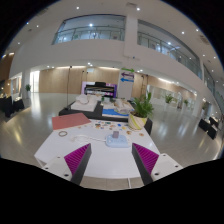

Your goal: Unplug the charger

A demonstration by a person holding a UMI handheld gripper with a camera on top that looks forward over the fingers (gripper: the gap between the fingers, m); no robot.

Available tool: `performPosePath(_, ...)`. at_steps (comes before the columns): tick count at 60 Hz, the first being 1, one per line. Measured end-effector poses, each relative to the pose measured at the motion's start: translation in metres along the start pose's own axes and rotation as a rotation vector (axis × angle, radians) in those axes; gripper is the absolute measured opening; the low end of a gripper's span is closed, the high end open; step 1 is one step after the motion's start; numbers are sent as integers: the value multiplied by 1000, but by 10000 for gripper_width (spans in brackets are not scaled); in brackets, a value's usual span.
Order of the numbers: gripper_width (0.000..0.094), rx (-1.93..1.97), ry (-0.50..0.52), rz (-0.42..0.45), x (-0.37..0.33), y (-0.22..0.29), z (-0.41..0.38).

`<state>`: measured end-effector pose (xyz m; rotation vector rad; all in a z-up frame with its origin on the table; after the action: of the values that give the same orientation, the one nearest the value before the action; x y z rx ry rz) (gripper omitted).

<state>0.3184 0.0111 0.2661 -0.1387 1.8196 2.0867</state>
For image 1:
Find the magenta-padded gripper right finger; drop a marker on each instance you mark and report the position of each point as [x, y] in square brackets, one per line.
[146, 159]

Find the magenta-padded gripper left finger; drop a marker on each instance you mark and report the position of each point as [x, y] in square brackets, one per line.
[77, 160]

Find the round fried egg sticker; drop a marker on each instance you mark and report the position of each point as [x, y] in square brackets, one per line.
[141, 134]

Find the light blue power strip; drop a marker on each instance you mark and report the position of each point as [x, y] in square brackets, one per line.
[119, 142]

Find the gingerbread-shaped orange sticker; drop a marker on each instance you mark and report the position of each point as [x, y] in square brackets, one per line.
[128, 132]

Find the potted palm in striped pot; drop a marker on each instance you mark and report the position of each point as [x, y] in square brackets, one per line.
[136, 121]

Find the salmon red flat board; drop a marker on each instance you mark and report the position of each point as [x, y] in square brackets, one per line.
[70, 120]

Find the colourful sticker sheet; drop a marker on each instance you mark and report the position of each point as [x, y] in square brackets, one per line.
[105, 125]

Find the white architectural model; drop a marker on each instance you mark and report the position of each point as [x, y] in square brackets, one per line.
[85, 104]

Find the blue base scale model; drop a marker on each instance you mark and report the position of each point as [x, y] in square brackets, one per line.
[111, 112]

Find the background potted plant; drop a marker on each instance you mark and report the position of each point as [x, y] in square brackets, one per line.
[28, 87]
[169, 98]

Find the black draped table group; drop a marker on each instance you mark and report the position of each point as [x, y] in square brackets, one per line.
[9, 106]
[209, 126]

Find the blue arrow sign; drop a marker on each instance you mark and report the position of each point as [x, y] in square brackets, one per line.
[127, 80]

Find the purple arrow sign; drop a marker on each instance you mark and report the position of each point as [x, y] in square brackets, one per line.
[128, 75]

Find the green arrow sign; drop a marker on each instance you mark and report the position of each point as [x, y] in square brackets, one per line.
[128, 70]

